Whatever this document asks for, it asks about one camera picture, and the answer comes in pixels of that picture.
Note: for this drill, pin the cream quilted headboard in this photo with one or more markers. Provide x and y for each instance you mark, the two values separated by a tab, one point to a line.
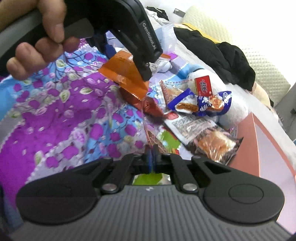
267	74

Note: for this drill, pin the green white snack bag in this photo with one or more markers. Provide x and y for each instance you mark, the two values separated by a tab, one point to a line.
159	134

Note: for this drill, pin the translucent plastic bag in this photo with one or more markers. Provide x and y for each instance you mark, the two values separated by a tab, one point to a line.
165	35

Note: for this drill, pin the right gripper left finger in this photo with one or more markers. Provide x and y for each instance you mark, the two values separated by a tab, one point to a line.
126	169

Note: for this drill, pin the black clothing pile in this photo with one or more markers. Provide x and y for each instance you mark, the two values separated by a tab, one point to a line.
228	61

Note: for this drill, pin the colourful floral bed sheet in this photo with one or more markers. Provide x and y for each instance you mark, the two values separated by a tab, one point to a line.
61	117

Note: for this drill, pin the blue white snack packet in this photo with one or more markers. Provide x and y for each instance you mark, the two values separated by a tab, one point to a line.
190	103

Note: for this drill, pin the red foil snack bag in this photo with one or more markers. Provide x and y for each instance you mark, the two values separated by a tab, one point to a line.
147	105

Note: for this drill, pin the orange silver snack bag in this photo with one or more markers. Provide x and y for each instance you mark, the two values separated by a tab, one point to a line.
122	70

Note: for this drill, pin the white bedside cabinet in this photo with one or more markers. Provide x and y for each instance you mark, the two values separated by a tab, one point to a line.
286	111

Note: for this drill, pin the white cylindrical tube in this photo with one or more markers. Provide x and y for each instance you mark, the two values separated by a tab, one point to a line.
162	65

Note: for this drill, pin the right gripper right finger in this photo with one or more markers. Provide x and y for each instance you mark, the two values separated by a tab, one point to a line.
174	166

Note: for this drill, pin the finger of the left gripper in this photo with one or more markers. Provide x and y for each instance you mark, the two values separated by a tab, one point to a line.
144	70
100	42

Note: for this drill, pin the pink cardboard box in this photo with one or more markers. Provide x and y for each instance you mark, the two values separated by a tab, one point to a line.
260	155

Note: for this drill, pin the small red snack packet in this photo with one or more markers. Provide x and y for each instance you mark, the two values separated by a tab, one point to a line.
203	86

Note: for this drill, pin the clear bread snack pack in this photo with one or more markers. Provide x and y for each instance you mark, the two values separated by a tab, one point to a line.
201	135

